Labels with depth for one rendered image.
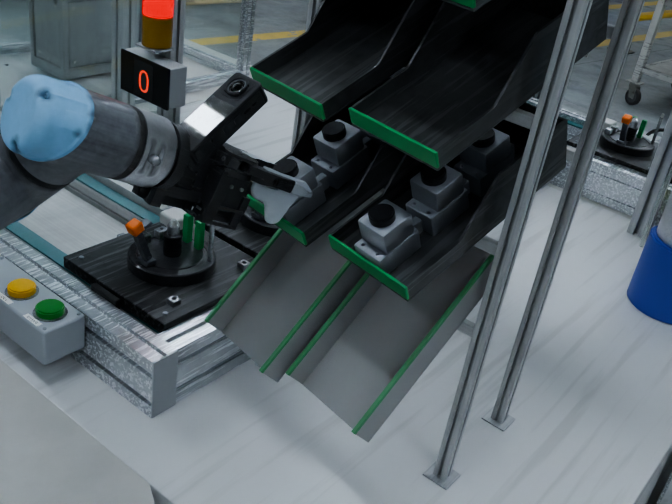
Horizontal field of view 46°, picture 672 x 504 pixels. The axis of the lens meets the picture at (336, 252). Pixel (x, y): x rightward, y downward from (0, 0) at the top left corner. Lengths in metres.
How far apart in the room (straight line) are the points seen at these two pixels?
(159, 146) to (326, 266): 0.37
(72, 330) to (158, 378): 0.15
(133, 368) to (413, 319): 0.41
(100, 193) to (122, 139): 0.81
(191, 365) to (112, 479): 0.20
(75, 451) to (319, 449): 0.33
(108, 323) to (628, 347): 0.93
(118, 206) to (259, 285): 0.49
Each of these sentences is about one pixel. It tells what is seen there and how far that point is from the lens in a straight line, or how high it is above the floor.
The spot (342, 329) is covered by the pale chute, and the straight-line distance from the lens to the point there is 1.05.
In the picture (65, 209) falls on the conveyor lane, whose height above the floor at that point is 0.92.
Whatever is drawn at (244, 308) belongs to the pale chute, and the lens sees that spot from 1.12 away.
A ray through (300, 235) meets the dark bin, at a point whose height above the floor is 1.20.
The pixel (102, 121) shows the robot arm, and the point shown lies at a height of 1.37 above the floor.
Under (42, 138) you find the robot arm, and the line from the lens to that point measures 0.73.
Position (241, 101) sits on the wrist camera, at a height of 1.37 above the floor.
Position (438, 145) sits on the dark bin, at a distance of 0.84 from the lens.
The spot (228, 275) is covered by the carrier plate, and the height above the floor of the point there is 0.97.
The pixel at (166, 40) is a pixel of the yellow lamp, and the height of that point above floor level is 1.28.
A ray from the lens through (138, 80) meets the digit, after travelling 1.41.
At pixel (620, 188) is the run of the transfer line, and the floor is 0.92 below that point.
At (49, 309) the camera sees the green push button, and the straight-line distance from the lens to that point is 1.20.
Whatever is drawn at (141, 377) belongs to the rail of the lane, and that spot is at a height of 0.92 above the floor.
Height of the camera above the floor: 1.66
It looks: 29 degrees down
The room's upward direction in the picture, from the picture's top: 10 degrees clockwise
